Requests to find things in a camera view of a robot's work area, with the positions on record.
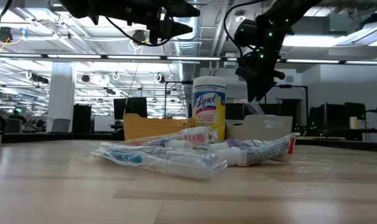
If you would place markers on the black gantry frame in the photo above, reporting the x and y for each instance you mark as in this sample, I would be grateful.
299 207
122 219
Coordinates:
300 86
176 82

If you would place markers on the Lysol wipes canister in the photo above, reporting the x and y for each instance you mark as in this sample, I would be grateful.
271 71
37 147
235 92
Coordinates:
208 105

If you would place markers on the white building column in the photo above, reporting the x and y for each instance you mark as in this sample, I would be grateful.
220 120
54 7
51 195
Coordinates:
61 93

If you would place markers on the plastic toothbrush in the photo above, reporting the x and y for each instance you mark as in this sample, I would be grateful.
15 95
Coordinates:
255 108
198 135
182 168

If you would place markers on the black cabinet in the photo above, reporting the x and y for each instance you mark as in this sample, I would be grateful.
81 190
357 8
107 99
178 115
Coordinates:
81 119

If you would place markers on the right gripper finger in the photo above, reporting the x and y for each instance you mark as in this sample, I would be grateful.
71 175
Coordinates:
254 90
264 86

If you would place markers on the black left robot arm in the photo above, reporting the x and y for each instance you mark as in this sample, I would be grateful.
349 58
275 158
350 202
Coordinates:
114 9

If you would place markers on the black ceiling camera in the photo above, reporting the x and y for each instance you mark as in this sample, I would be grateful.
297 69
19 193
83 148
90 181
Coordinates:
3 33
139 35

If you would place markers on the black monitor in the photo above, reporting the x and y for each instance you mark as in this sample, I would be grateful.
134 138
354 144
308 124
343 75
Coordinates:
356 109
135 107
327 116

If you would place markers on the black aluminium table frame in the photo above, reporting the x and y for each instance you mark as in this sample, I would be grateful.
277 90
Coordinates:
51 137

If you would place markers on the gray plastic bin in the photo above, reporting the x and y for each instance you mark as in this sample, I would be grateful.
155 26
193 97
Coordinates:
254 127

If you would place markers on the yellow plastic bin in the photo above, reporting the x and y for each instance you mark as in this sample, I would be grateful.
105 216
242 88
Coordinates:
154 127

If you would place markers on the overhead beam with light strips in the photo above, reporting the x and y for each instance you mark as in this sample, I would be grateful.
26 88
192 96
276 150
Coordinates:
104 57

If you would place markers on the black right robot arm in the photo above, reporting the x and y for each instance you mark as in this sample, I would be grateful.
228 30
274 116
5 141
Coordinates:
288 9

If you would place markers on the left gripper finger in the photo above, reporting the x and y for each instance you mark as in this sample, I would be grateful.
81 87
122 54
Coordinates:
182 9
176 30

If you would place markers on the small white toothpaste tube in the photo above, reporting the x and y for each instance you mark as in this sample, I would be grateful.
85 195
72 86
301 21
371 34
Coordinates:
263 152
241 143

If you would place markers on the silver ventilation duct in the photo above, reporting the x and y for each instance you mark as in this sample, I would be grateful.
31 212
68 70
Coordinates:
187 46

